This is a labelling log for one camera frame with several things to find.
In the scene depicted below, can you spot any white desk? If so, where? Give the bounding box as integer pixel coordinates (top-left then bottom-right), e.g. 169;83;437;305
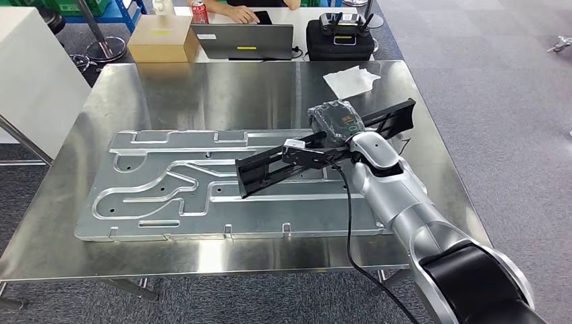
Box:
174;6;381;64

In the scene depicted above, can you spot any grey chair base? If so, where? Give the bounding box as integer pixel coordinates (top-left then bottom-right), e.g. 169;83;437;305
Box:
546;35;572;55

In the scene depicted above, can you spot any stamped grey metal panel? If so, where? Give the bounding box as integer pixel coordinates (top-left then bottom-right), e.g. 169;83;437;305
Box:
74;128;395;243

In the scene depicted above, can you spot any small stainless steel table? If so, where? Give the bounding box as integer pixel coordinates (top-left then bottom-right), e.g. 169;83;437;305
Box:
0;113;54;167

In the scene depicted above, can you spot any red drink can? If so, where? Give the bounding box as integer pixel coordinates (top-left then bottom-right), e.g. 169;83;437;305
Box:
190;0;210;25

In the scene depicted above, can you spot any grey laptop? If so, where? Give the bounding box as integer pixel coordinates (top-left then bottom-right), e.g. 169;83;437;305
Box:
190;23;295;61

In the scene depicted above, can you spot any chrome stanchion base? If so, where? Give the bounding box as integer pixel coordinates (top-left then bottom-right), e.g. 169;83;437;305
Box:
69;53;98;75

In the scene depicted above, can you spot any green plastic crate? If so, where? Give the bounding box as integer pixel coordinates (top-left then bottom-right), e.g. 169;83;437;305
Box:
0;0;113;17

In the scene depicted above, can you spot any brown cardboard box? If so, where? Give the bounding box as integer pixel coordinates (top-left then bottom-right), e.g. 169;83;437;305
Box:
127;14;201;64

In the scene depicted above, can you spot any stainless steel workbench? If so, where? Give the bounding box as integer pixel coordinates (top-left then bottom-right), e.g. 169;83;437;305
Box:
0;60;493;312

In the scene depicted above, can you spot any black carrying case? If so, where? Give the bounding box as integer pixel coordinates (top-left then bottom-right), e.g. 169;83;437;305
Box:
306;18;376;63

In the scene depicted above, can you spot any person's hand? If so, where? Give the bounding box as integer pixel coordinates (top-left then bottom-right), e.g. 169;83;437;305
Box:
222;4;262;25

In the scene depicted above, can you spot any stanchion with chrome base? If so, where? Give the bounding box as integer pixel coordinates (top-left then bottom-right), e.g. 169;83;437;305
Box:
74;0;129;63
341;0;386;30

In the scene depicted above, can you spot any black remote controller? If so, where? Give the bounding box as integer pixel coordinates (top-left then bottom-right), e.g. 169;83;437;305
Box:
318;11;369;37

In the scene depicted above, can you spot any black camera cable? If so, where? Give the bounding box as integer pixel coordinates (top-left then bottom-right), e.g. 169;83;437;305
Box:
328;161;422;324

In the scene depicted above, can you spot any white paper tissue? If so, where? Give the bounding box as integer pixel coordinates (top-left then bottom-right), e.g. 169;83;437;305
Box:
322;65;382;101

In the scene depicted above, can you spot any blue metal shelf rack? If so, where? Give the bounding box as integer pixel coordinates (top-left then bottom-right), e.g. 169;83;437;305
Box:
62;0;149;34

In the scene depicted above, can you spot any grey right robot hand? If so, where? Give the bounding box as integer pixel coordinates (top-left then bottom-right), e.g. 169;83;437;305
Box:
307;100;365;149

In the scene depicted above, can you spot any black plastic plate holder part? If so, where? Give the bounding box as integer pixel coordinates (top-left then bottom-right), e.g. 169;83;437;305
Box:
235;98;418;200

